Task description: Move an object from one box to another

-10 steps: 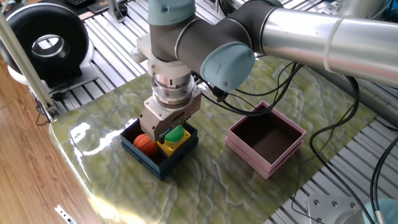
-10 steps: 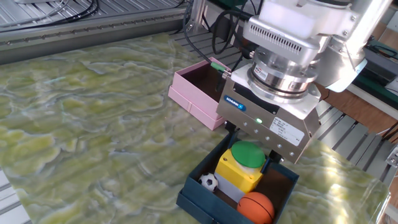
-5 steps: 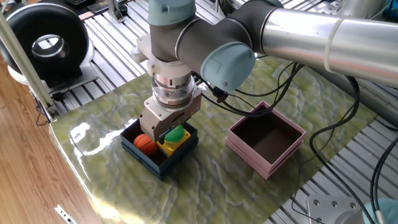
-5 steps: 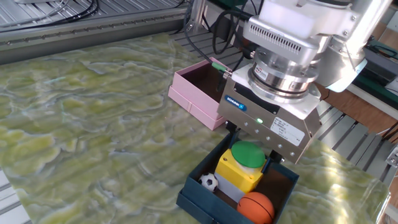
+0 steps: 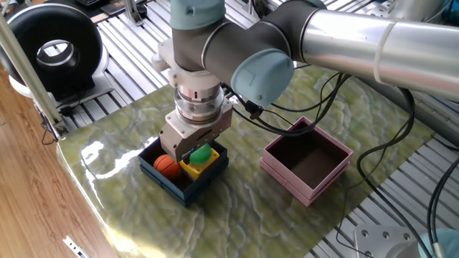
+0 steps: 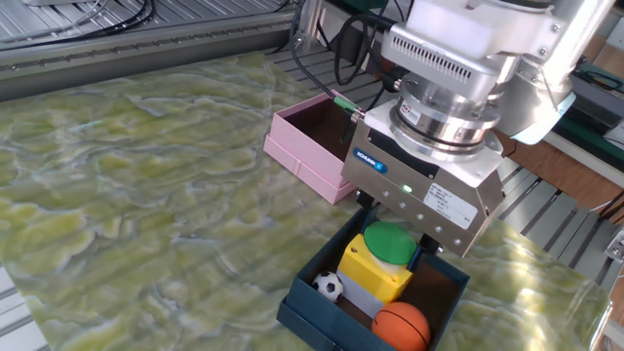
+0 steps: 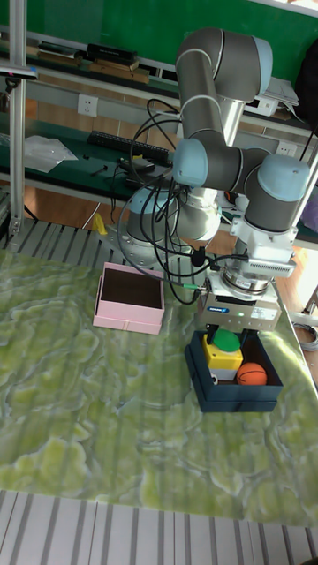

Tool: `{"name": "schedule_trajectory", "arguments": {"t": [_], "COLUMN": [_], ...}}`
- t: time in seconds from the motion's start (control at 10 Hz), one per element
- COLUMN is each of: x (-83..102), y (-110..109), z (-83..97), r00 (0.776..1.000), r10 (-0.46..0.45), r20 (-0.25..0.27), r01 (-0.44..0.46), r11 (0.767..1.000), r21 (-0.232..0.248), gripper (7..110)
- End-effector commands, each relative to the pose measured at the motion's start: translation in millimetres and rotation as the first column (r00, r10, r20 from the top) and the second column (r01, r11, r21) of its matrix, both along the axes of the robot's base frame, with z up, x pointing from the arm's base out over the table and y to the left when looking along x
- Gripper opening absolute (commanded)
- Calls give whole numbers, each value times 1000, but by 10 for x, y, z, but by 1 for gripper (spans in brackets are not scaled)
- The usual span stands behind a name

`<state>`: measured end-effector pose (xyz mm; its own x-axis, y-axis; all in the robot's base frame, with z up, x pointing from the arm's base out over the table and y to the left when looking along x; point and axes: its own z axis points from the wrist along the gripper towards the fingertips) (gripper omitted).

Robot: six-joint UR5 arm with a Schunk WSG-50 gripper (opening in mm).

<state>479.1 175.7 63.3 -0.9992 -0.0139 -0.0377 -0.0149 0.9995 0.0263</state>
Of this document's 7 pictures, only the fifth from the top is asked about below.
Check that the silver Schunk gripper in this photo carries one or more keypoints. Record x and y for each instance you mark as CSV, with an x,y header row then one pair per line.
x,y
190,138

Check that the white grey device housing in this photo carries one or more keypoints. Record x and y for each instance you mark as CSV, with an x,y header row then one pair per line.
x,y
416,7

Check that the white wrist adapter block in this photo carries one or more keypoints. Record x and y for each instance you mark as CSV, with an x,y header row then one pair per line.
x,y
175,71

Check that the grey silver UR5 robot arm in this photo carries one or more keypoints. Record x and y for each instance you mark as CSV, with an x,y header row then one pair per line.
x,y
251,46

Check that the pink cardboard box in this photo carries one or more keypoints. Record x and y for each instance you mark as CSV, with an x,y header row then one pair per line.
x,y
283,172

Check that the yellow push button green cap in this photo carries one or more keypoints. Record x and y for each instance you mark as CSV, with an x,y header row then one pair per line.
x,y
201,155

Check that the orange toy basketball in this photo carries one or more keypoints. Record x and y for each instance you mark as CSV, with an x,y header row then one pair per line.
x,y
166,166

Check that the aluminium bracket post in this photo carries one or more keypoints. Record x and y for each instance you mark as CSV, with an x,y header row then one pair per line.
x,y
132,12

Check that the black round knob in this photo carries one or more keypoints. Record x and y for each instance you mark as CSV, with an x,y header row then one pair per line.
x,y
142,10

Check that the white metal floor bracket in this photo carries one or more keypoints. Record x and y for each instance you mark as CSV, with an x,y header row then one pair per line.
x,y
75,247

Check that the aluminium frame post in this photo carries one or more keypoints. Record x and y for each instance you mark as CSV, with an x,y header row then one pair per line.
x,y
28,71

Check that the dark blue cardboard box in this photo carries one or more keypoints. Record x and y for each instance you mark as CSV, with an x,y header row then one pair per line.
x,y
168,190

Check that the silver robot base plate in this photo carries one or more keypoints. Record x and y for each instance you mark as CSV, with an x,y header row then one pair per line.
x,y
376,240

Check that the grey aluminium rail beam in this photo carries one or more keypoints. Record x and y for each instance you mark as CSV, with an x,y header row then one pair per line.
x,y
430,114

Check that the green marble pattern mat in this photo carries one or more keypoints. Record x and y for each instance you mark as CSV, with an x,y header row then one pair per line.
x,y
251,197

